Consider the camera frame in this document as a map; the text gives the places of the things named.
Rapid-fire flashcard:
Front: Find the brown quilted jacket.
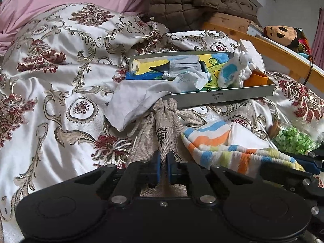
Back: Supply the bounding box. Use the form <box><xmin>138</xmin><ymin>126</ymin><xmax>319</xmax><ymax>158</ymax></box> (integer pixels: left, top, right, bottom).
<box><xmin>141</xmin><ymin>0</ymin><xmax>260</xmax><ymax>32</ymax></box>

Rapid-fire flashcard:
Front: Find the jar of green paper stars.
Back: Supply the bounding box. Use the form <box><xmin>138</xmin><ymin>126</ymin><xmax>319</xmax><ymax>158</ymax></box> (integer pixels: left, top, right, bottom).
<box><xmin>268</xmin><ymin>120</ymin><xmax>323</xmax><ymax>155</ymax></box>

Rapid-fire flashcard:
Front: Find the grey tray with colourful bottom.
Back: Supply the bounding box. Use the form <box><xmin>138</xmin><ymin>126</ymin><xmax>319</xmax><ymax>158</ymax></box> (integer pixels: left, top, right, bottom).
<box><xmin>126</xmin><ymin>50</ymin><xmax>275</xmax><ymax>108</ymax></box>

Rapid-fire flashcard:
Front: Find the wooden box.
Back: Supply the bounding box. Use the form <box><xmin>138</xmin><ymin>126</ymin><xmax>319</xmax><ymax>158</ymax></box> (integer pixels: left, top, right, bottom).
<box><xmin>208</xmin><ymin>13</ymin><xmax>264</xmax><ymax>36</ymax></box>

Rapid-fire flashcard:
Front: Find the white blue knitted sock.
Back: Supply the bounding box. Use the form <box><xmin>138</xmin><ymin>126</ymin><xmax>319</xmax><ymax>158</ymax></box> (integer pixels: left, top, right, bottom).
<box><xmin>217</xmin><ymin>51</ymin><xmax>255</xmax><ymax>89</ymax></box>

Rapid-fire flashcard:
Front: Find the pink curtain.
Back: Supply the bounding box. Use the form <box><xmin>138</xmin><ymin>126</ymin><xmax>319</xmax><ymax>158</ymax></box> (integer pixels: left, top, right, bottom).
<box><xmin>312</xmin><ymin>8</ymin><xmax>324</xmax><ymax>69</ymax></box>

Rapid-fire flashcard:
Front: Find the floral satin bedspread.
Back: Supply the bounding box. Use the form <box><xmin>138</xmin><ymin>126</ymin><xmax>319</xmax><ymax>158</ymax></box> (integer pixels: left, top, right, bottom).
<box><xmin>1</xmin><ymin>3</ymin><xmax>323</xmax><ymax>242</ymax></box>

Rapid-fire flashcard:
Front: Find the beige burlap drawstring bag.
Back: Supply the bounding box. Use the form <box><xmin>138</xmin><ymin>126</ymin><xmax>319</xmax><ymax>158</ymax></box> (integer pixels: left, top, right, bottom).
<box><xmin>127</xmin><ymin>98</ymin><xmax>192</xmax><ymax>197</ymax></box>

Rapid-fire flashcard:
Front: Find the stuffed doll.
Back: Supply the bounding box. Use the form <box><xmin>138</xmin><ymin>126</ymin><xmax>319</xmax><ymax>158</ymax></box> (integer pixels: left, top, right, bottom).
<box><xmin>264</xmin><ymin>25</ymin><xmax>311</xmax><ymax>55</ymax></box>

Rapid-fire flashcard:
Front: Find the white cloth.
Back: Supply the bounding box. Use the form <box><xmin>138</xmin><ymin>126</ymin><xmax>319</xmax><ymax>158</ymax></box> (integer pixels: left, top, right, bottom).
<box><xmin>105</xmin><ymin>55</ymin><xmax>209</xmax><ymax>132</ymax></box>

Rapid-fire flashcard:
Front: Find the striped colourful towel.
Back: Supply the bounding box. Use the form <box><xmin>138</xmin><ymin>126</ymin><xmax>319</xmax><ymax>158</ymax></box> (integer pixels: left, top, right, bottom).
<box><xmin>181</xmin><ymin>120</ymin><xmax>304</xmax><ymax>177</ymax></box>

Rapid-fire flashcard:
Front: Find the wooden bed frame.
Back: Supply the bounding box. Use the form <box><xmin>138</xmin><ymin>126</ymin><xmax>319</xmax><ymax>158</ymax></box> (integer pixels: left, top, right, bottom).
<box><xmin>202</xmin><ymin>22</ymin><xmax>323</xmax><ymax>92</ymax></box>

